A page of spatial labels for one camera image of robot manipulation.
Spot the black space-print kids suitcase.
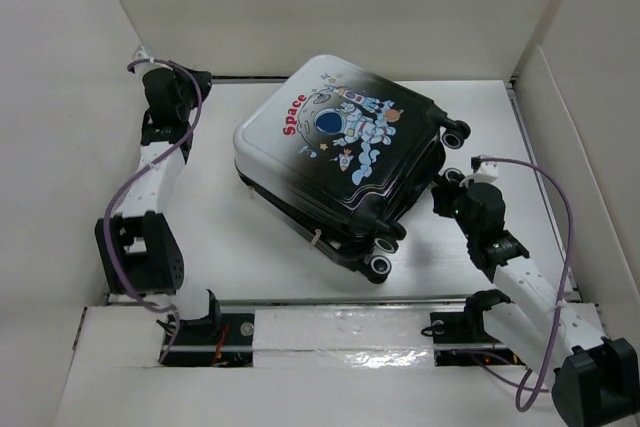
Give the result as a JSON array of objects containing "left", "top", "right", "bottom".
[{"left": 233, "top": 54, "right": 471, "bottom": 284}]

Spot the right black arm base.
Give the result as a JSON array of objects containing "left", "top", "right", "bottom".
[{"left": 421, "top": 289, "right": 524, "bottom": 367}]

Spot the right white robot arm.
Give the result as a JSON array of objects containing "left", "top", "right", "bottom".
[{"left": 431, "top": 169, "right": 639, "bottom": 426}]

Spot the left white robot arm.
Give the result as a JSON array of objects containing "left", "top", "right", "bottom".
[{"left": 94, "top": 58, "right": 213, "bottom": 342}]

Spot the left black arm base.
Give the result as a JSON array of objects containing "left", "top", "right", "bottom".
[{"left": 156, "top": 290, "right": 255, "bottom": 368}]

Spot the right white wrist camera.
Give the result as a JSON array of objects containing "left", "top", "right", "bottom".
[{"left": 470, "top": 155, "right": 499, "bottom": 184}]

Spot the silver metal rail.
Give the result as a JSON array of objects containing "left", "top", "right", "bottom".
[{"left": 161, "top": 342, "right": 512, "bottom": 353}]

